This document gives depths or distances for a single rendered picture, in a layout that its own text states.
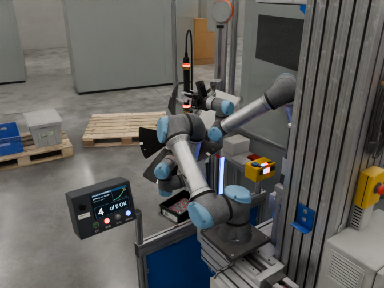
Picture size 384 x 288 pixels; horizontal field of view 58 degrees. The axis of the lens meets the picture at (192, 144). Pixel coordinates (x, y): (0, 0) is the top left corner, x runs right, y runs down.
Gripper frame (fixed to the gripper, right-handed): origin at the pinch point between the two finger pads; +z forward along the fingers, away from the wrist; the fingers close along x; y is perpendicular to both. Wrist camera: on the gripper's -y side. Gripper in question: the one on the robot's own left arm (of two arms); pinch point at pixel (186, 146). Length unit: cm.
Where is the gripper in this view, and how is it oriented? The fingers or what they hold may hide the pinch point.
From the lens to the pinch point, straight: 205.8
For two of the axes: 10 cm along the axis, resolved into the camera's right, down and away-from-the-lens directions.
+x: 1.0, 9.2, 3.7
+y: -9.4, -0.3, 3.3
